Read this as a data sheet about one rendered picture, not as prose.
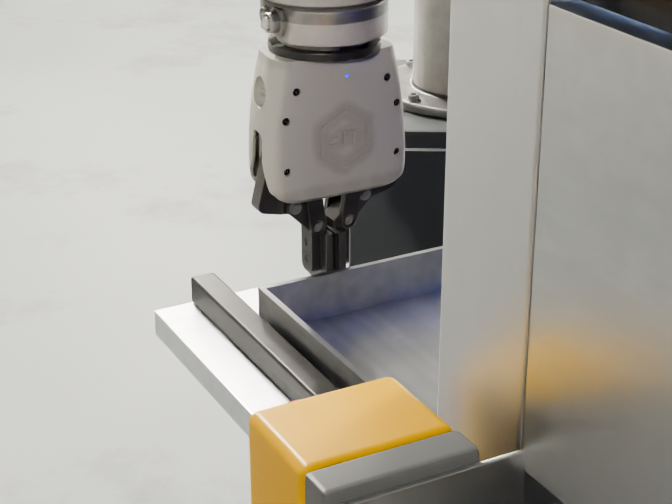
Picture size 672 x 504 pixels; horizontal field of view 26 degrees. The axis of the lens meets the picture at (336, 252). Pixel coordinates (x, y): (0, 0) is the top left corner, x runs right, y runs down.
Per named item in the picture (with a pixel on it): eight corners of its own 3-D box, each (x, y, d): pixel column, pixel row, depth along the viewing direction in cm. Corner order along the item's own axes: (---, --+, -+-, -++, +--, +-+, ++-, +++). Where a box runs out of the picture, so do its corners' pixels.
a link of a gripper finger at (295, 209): (292, 205, 98) (294, 295, 101) (334, 197, 99) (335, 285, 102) (272, 189, 100) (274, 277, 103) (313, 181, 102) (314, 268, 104)
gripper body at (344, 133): (279, 49, 90) (282, 215, 95) (420, 28, 95) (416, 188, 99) (229, 20, 96) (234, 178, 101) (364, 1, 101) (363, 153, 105)
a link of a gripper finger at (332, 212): (337, 196, 99) (337, 285, 102) (377, 188, 101) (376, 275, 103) (315, 181, 102) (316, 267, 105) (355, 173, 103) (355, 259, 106)
